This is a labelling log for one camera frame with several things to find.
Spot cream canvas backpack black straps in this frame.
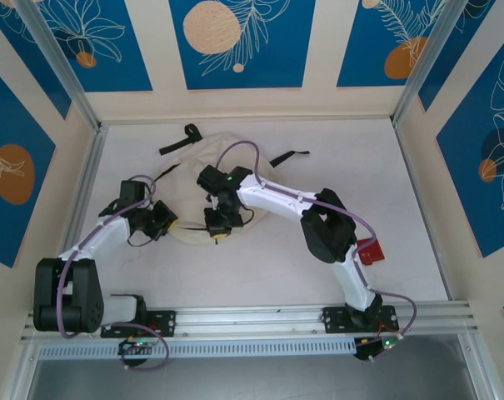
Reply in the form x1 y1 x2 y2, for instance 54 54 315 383
158 123 311 247

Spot red leather wallet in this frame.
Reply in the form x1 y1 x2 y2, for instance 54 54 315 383
355 237 386 267

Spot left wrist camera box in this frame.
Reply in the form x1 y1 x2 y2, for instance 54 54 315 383
119 178 147 208

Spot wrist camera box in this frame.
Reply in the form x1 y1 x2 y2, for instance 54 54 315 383
196 164 227 193
119 178 147 208

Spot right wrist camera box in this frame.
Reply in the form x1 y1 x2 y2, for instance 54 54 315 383
196 164 227 193

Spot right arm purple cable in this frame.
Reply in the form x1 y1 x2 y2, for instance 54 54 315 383
216 141 417 355

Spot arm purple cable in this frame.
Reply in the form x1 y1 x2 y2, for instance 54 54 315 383
55 173 172 372
216 141 417 355

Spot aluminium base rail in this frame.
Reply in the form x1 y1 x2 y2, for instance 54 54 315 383
20 299 480 343

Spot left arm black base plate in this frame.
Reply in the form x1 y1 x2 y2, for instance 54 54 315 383
100 310 177 339

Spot white slotted cable duct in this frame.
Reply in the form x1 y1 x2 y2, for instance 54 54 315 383
38 337 357 360

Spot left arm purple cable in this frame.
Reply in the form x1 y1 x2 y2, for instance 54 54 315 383
55 173 172 372

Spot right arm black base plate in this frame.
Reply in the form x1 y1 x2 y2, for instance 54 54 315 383
322 306 401 334

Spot left aluminium frame post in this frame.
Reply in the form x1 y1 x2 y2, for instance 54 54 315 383
16 0 102 131

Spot aluminium frame post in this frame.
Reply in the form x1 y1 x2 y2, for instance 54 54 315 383
392 0 459 126
16 0 102 131

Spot right aluminium frame post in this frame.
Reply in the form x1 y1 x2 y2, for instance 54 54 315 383
392 0 459 126

